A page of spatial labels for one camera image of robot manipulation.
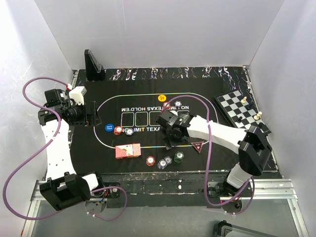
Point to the white chess pawn far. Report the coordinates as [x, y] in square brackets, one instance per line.
[244, 100]

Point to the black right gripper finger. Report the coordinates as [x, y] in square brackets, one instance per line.
[184, 139]
[168, 140]

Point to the blue chips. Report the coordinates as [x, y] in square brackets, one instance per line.
[177, 103]
[129, 131]

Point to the black chess piece upper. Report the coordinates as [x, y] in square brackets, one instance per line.
[250, 106]

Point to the black poker table mat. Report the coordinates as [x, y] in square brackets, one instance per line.
[134, 104]

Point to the red poker chip stack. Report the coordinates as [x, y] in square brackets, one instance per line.
[150, 161]

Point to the white chess pawn near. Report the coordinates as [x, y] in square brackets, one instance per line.
[258, 116]

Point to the yellow round dealer button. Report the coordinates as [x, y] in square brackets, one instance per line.
[162, 98]

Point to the black white chess board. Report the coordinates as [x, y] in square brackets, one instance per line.
[231, 107]

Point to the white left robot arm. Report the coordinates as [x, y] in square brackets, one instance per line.
[63, 187]

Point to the white chess pawn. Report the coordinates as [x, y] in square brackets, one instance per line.
[258, 116]
[244, 100]

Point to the red triangular acrylic marker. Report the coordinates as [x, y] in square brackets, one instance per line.
[197, 146]

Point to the red playing card box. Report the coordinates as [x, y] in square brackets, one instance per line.
[128, 151]

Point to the black card shoe stand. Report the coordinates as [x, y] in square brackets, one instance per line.
[94, 70]

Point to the black chess piece lower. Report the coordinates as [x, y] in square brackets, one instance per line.
[260, 125]

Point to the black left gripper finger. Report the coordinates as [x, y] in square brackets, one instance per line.
[88, 114]
[95, 118]

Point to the black case bottom corner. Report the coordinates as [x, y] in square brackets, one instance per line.
[225, 229]

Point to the red chips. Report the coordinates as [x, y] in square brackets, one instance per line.
[166, 105]
[118, 130]

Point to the blue small blind button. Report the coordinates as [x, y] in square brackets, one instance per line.
[109, 127]

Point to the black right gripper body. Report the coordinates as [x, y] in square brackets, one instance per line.
[174, 137]

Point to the blue chip aside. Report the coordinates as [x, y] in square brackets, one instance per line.
[168, 160]

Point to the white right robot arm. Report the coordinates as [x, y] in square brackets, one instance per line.
[251, 144]

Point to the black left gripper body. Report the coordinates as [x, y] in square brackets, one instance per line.
[77, 113]

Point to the blue poker chip stack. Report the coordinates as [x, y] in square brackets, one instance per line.
[162, 164]

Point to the green poker chip stack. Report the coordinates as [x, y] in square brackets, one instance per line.
[178, 157]

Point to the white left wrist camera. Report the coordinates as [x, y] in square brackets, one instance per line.
[77, 95]

